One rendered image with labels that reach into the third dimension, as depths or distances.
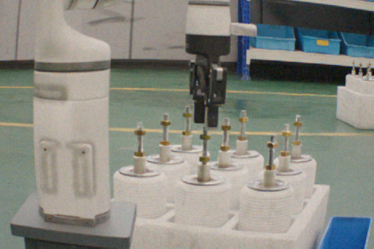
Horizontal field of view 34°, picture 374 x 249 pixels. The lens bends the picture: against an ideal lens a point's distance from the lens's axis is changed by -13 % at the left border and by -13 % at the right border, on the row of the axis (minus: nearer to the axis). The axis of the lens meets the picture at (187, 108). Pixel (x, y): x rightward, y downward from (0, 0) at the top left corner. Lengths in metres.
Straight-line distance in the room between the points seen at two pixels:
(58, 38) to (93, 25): 5.60
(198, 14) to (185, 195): 0.30
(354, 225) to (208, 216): 0.41
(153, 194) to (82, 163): 0.48
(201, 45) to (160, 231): 0.32
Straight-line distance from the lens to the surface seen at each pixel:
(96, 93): 0.71
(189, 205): 1.14
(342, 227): 1.41
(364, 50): 5.76
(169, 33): 6.24
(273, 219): 1.11
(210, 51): 1.10
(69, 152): 0.71
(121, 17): 6.26
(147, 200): 1.18
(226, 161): 1.27
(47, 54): 0.71
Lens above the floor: 0.53
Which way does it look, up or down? 8 degrees down
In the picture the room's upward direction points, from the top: 2 degrees clockwise
